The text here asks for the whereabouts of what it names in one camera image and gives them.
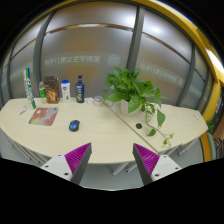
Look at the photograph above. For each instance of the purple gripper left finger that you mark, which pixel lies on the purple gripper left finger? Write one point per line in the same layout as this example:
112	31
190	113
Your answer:
70	166

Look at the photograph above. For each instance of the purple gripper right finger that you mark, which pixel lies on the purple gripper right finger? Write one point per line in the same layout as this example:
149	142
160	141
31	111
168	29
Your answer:
151	166

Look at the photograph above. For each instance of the blue computer mouse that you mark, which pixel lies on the blue computer mouse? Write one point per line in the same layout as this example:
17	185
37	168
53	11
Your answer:
74	125

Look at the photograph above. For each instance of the colourful mouse pad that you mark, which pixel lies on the colourful mouse pad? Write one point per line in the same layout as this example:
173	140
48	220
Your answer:
44	116

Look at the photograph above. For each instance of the white plant pot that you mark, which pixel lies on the white plant pot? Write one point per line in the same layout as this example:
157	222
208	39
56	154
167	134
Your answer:
124	106

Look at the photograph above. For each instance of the green potted plant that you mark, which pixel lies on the green potted plant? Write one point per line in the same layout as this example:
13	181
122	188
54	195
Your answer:
125	85

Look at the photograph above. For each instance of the dark blue pump bottle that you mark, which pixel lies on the dark blue pump bottle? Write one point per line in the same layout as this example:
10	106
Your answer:
79	88

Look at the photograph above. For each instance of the small white item left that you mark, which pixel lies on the small white item left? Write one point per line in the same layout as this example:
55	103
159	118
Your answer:
22	109

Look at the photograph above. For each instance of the white shampoo bottle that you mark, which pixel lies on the white shampoo bottle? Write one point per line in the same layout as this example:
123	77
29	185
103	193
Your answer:
65	87

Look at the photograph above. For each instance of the clear green bottle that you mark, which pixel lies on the clear green bottle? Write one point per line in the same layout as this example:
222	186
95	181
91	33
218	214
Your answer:
42	92

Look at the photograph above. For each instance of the brown box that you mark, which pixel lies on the brown box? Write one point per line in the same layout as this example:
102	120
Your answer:
52	89

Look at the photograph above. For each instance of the green white tall tube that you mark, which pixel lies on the green white tall tube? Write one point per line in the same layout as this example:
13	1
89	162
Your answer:
28	88

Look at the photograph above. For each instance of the black desk cable grommet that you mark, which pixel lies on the black desk cable grommet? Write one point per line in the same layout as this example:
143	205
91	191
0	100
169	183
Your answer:
138	126

